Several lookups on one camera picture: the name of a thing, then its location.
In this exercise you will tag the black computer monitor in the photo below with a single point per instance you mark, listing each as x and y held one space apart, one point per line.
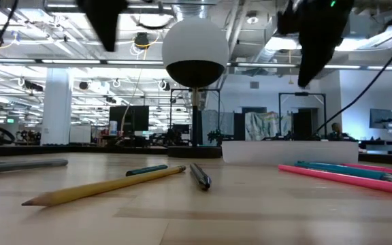
136 119

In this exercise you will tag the black click pen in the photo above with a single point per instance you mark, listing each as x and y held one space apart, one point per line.
199 177

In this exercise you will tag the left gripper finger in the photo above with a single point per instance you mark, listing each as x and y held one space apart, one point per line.
104 20

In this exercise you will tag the teal pen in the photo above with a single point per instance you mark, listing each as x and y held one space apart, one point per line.
345 170

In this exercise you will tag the white building column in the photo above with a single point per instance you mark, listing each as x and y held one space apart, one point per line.
56 109

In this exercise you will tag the wall-mounted screen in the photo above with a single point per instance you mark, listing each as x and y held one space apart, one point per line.
382 118

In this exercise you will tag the white globe table lamp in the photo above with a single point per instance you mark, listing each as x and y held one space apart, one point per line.
196 41

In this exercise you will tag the pink pencil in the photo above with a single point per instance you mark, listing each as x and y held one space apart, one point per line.
335 178

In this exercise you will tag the black aluminium table frame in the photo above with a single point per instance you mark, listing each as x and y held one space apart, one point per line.
80 150

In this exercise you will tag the white cup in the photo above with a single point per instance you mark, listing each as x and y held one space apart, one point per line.
113 128

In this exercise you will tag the clear plastic supply box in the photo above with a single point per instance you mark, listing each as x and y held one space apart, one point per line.
284 153

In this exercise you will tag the pink highlighter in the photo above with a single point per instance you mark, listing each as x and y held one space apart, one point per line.
379 168

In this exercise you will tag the dark green marker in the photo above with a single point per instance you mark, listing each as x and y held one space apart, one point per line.
146 170

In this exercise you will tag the grey draped cloth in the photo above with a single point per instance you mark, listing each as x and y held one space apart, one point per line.
260 126

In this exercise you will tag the person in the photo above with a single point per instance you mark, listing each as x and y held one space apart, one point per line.
335 131

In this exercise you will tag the yellow pencil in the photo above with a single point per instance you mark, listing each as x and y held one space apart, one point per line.
97 187

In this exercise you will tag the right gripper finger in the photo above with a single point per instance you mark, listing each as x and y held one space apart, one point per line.
318 47

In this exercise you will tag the grey marker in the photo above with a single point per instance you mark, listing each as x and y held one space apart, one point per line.
19 165

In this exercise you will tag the white board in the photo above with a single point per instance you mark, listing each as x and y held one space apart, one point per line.
80 134

